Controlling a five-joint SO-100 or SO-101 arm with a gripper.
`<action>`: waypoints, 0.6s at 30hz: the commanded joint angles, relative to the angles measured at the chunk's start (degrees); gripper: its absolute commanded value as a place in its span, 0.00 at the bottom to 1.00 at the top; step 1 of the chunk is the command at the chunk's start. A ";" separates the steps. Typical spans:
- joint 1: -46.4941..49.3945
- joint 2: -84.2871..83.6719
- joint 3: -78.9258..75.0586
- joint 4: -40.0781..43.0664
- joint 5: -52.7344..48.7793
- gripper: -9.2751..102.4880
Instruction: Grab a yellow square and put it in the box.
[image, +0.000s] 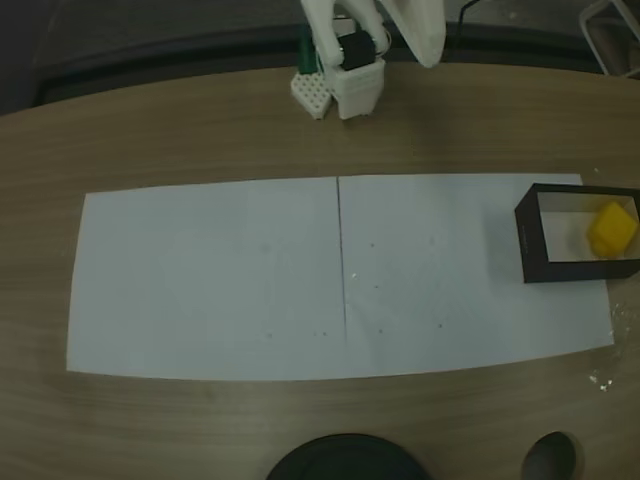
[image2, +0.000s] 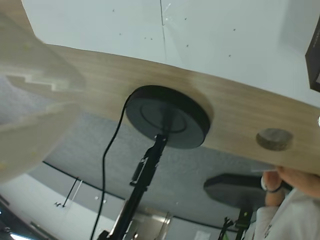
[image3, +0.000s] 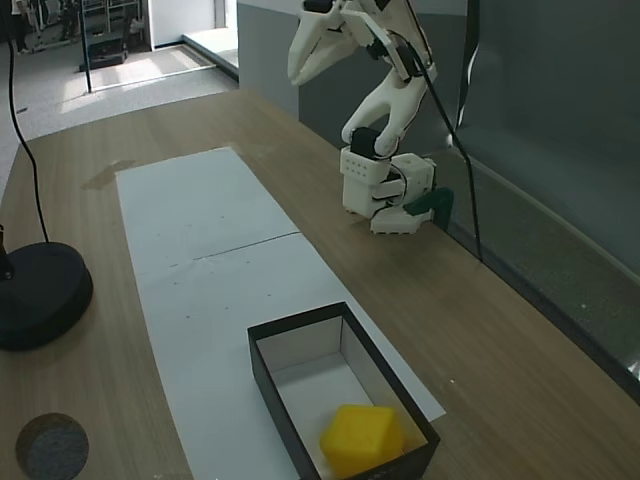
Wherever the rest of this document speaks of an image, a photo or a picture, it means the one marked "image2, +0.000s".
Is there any dark cardboard box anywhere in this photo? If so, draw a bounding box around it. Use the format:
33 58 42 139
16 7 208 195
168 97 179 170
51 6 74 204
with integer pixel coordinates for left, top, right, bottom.
305 21 320 92

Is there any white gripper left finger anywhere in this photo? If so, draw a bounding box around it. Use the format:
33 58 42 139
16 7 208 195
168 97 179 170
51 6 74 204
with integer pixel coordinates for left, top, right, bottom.
0 101 80 185

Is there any person's hand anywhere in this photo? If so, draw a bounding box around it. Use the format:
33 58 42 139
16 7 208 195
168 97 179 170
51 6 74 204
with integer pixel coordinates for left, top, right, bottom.
260 165 316 194

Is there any white paper sheet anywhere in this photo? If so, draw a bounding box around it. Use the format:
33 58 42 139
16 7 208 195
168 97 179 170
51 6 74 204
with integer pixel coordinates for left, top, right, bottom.
159 0 320 109
20 0 168 64

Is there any round table cable hole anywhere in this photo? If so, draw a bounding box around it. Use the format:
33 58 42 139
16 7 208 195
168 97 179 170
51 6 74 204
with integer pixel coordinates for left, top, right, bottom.
255 127 294 152

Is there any black stand cable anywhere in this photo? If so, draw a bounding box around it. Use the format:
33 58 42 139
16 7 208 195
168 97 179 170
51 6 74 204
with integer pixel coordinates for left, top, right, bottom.
89 94 135 240

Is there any person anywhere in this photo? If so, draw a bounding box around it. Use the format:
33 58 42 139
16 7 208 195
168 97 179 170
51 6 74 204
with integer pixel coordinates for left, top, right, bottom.
244 186 320 240

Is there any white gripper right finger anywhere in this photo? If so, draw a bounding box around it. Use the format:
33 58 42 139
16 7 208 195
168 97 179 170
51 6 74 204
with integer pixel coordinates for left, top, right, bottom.
0 11 86 93

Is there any black round-base stand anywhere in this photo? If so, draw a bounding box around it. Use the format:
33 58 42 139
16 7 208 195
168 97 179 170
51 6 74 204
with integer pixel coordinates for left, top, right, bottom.
96 85 211 240

